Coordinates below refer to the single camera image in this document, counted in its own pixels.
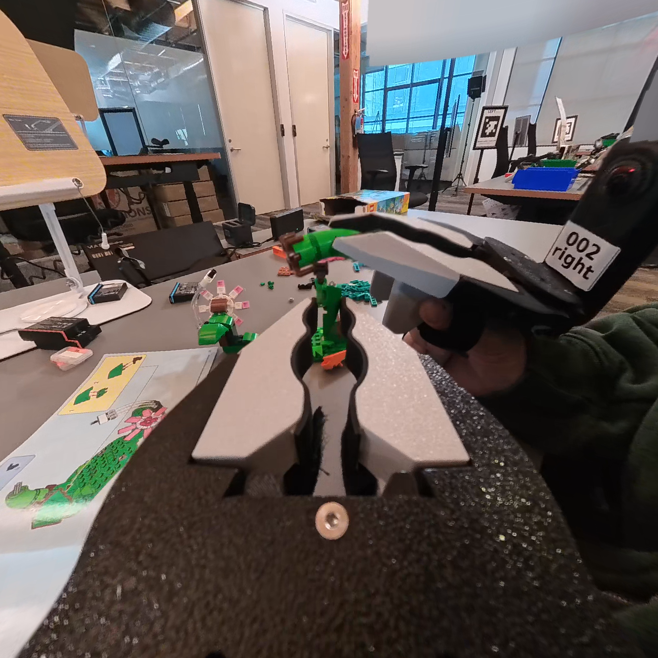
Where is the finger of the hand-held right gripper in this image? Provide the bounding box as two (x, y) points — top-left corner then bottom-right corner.
(328, 212), (487, 251)
(331, 230), (518, 336)

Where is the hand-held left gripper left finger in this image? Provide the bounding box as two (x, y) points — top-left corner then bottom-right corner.
(191, 297), (315, 481)

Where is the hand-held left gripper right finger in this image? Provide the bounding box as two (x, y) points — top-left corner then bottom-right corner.
(342, 297), (472, 494)

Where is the green lego cylinder piece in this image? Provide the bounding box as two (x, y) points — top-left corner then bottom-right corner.
(282, 229), (361, 278)

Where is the green lego base build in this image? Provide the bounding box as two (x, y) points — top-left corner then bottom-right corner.
(308, 259), (361, 368)

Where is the person's right forearm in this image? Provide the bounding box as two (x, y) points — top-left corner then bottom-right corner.
(475, 302), (658, 615)

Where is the pile of teal lego pieces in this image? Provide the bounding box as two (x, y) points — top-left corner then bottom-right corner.
(339, 278), (392, 308)

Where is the lego set box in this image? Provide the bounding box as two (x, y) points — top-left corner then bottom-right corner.
(320, 189), (411, 217)

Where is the pink lego flower assembly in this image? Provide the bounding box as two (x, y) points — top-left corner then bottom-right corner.
(191, 267), (258, 355)

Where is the lego instruction booklet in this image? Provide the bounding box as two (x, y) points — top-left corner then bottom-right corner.
(0, 347), (220, 658)

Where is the person's right hand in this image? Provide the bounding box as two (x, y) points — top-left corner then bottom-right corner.
(403, 300), (531, 398)

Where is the wooden work table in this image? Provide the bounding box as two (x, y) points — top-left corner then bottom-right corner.
(464, 174), (599, 216)

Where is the black office chair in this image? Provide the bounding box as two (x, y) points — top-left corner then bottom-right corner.
(356, 132), (430, 207)

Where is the blue plastic bin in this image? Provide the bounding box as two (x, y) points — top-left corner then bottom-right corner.
(511, 166), (593, 192)

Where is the tag poster on easel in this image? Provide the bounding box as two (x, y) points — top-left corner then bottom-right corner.
(473, 105), (510, 151)

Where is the wooden pillar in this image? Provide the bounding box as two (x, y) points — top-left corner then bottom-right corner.
(337, 0), (365, 195)

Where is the black charger box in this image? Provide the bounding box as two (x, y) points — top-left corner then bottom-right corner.
(270, 208), (305, 241)

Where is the large window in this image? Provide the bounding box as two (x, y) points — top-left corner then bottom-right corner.
(361, 51), (476, 135)

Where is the black speaker on tripod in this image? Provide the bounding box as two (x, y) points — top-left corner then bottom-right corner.
(455, 74), (487, 193)

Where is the black flat case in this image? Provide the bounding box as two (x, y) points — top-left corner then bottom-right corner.
(82, 221), (230, 289)

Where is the black charger dock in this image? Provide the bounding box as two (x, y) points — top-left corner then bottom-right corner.
(222, 203), (256, 247)

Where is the small pink clear case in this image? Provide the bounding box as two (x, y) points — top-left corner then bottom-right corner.
(50, 347), (94, 372)

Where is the white door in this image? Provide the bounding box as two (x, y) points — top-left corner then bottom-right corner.
(284, 14), (336, 207)
(198, 0), (287, 212)

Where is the black case red stripe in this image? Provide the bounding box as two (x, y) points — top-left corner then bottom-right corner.
(19, 316), (102, 351)

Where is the stack of cardboard boxes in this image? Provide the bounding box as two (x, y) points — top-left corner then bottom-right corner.
(117, 164), (225, 234)

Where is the wooden office desk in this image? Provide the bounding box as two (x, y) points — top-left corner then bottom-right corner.
(100, 151), (222, 181)

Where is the black monitor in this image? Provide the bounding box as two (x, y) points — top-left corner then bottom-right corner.
(98, 107), (148, 156)

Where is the wooden board white stand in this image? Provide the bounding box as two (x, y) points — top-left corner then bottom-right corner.
(0, 10), (153, 361)

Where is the white plug thin cable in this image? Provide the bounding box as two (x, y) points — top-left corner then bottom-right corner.
(76, 179), (112, 251)

